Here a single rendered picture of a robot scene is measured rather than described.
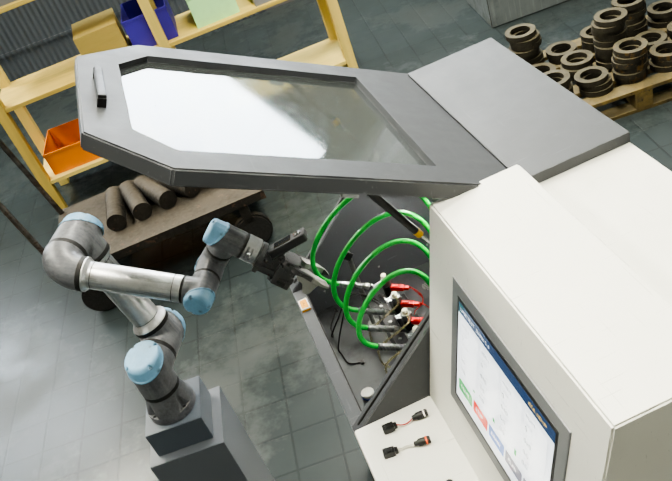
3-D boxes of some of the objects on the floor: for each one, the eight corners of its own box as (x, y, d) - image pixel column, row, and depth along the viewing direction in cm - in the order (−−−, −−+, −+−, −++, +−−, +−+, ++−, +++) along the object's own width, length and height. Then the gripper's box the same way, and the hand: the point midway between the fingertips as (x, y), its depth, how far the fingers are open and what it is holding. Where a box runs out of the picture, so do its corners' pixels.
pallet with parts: (753, 72, 440) (755, 0, 415) (545, 147, 444) (534, 81, 419) (675, 21, 508) (672, -43, 483) (495, 87, 511) (483, 26, 486)
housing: (494, 394, 323) (407, 73, 236) (556, 364, 325) (491, 36, 238) (737, 750, 210) (741, 387, 122) (828, 702, 212) (897, 311, 124)
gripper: (252, 256, 224) (317, 287, 229) (248, 278, 212) (318, 310, 217) (265, 232, 222) (332, 264, 226) (263, 253, 209) (333, 286, 214)
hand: (326, 277), depth 220 cm, fingers open, 7 cm apart
